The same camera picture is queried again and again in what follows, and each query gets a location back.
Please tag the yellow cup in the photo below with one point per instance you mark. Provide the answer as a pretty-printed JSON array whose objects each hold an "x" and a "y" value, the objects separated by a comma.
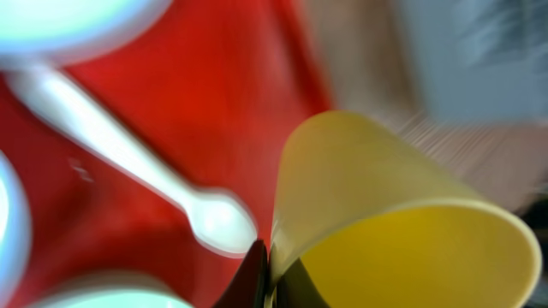
[{"x": 368, "y": 221}]

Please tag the light blue plate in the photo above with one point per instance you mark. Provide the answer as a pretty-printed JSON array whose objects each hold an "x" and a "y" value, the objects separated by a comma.
[{"x": 68, "y": 31}]

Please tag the grey dishwasher rack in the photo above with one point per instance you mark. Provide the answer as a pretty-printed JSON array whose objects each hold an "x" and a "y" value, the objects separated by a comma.
[{"x": 477, "y": 61}]

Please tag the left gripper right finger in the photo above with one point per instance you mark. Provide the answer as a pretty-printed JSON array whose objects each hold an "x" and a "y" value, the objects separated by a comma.
[{"x": 295, "y": 289}]

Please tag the light blue bowl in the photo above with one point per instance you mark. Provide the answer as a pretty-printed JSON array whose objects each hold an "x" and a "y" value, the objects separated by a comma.
[{"x": 16, "y": 230}]

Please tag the green bowl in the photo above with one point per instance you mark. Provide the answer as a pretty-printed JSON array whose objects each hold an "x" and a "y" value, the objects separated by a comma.
[{"x": 111, "y": 289}]

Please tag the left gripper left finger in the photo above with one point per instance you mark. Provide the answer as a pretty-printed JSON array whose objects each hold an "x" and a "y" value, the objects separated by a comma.
[{"x": 248, "y": 287}]

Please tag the white plastic spoon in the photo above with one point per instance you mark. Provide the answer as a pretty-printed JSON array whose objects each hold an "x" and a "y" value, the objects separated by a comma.
[{"x": 219, "y": 221}]

